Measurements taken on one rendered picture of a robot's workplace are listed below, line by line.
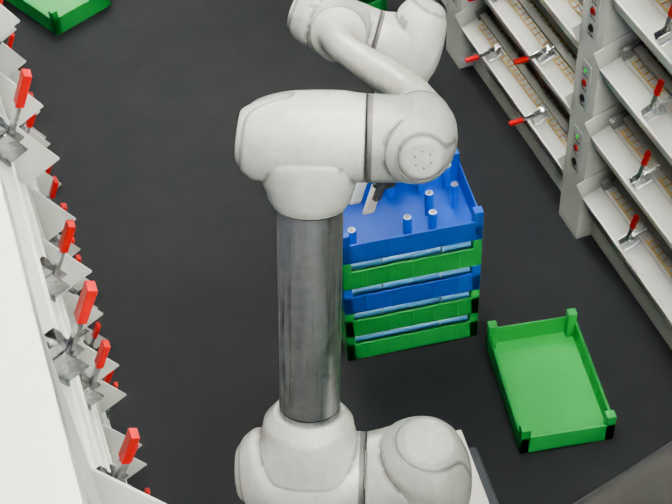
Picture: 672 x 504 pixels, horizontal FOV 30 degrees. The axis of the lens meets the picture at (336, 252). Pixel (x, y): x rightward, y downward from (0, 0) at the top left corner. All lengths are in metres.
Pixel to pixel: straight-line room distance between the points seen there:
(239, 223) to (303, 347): 1.19
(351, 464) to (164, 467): 0.70
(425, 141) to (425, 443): 0.55
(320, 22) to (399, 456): 0.79
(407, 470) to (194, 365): 0.92
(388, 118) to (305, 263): 0.26
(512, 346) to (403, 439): 0.83
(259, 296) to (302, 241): 1.09
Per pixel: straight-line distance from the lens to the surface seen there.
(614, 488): 0.45
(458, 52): 3.51
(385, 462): 2.07
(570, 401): 2.77
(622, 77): 2.69
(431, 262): 2.63
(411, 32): 2.33
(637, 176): 2.72
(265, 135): 1.80
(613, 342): 2.88
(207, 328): 2.91
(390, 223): 2.65
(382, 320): 2.74
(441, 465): 2.05
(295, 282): 1.91
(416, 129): 1.77
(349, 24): 2.29
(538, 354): 2.84
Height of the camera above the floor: 2.23
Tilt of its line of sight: 47 degrees down
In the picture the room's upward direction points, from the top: 4 degrees counter-clockwise
